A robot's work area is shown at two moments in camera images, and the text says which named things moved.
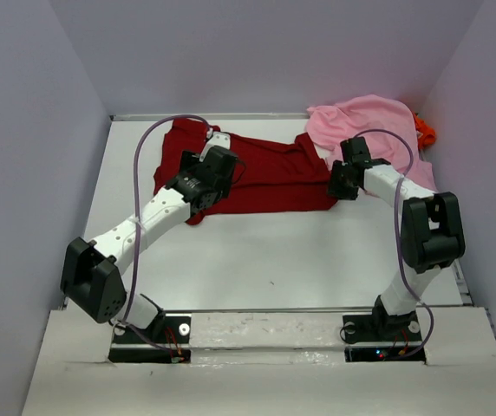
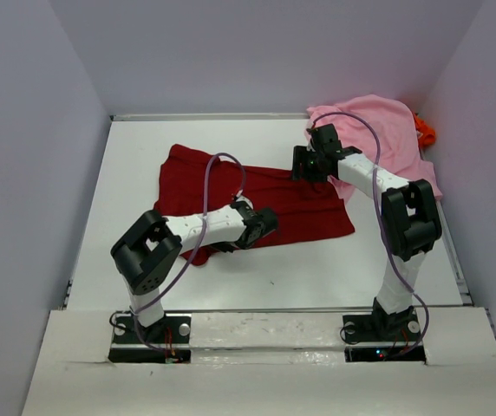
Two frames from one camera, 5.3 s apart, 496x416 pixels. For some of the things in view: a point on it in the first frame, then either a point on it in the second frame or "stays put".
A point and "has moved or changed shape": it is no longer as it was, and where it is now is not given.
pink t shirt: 387,126 stays put
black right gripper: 336,188 → 300,155
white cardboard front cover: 273,365 stays put
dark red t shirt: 270,173 has moved or changed shape
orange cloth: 428,134 stays put
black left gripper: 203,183 → 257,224
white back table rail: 211,117 stays put
